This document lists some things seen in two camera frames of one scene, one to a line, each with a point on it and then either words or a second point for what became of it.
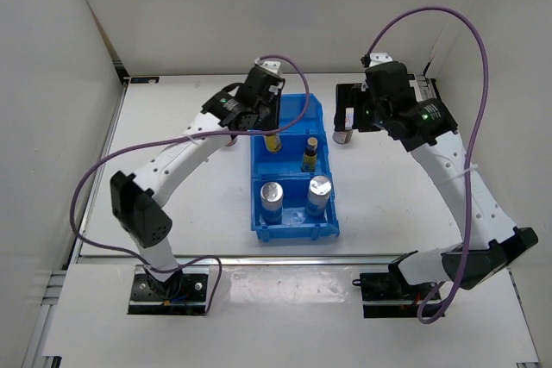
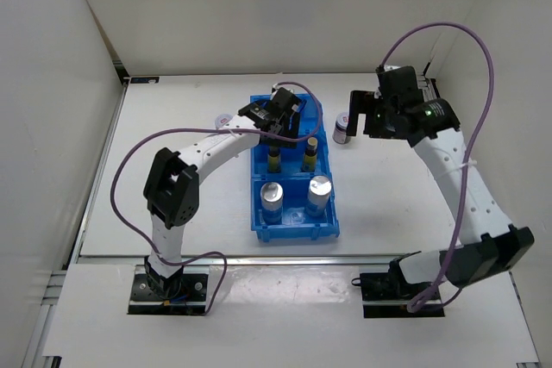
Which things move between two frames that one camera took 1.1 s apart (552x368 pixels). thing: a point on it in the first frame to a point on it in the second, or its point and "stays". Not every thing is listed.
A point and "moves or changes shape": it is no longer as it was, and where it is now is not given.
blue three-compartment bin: (291, 190) stays
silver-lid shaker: (272, 202) stays
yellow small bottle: (272, 142) moves or changes shape
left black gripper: (272, 122) to (289, 138)
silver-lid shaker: (318, 193) stays
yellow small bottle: (310, 156) stays
